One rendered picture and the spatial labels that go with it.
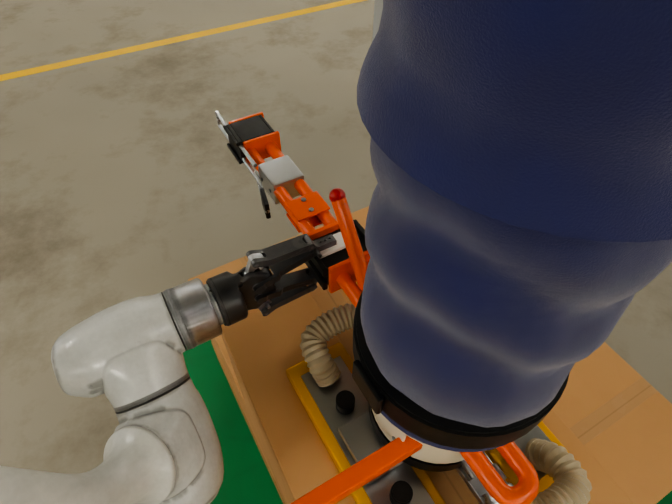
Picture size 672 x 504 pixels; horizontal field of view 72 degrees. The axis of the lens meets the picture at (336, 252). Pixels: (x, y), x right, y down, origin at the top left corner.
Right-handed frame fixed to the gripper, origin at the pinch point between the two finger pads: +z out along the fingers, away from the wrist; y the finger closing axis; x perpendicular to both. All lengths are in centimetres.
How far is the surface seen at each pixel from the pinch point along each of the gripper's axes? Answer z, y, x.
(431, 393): -8.9, -18.1, 31.6
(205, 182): 14, 120, -175
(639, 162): -6, -44, 35
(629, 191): -6, -42, 36
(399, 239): -9.9, -32.3, 25.8
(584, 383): 64, 65, 26
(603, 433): 58, 65, 38
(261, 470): -22, 120, -15
